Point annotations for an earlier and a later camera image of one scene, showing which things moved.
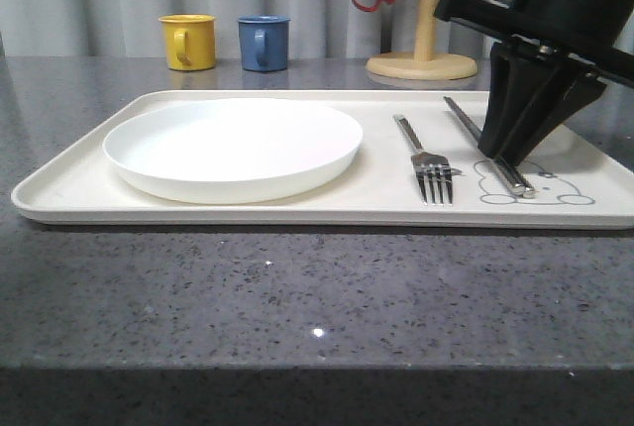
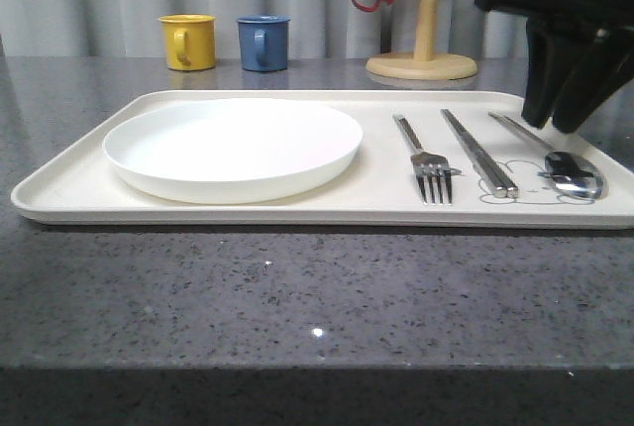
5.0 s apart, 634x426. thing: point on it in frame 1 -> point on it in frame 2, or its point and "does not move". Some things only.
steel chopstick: x=510 y=182 -> x=499 y=188
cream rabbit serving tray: x=419 y=165 does not move
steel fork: x=429 y=166 does not move
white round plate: x=232 y=152 does not move
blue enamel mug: x=264 y=43 does not move
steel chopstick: x=525 y=188 -> x=510 y=186
